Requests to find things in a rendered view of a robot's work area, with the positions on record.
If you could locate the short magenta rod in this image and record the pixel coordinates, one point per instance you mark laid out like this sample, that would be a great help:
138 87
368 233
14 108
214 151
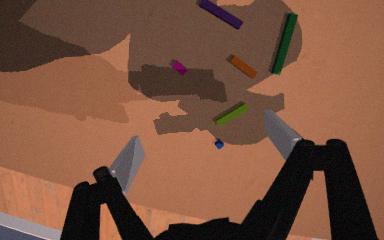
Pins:
179 67

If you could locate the small blue cube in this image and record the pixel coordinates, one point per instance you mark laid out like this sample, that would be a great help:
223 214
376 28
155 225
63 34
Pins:
219 144

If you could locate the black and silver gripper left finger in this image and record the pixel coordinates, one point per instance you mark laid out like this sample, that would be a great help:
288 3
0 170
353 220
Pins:
82 220

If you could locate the orange rod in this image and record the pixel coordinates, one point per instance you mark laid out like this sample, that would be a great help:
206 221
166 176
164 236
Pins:
243 66

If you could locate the dark purple rod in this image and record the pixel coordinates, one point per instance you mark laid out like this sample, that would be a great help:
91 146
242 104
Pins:
221 13

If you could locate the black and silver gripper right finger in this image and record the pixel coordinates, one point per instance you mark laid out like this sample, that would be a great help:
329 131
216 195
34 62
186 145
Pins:
274 215

